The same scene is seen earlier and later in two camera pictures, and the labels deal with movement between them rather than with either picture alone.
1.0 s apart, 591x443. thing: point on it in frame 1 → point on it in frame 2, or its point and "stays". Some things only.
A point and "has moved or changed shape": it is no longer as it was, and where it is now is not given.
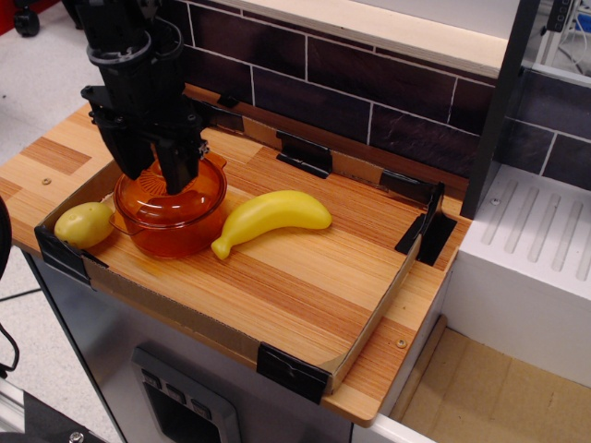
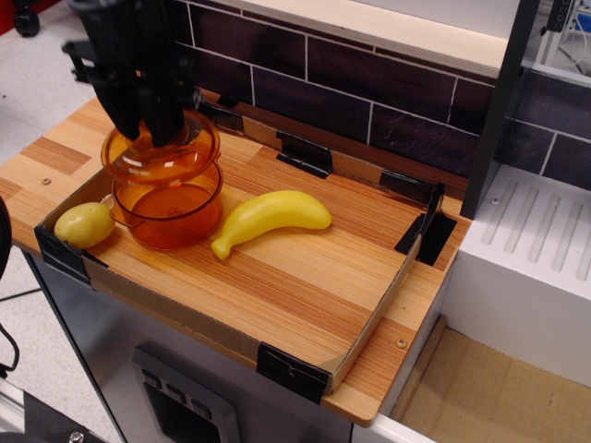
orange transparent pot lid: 146,200 has moved or changed shape
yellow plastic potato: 84,225 stays
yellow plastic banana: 273,208 stays
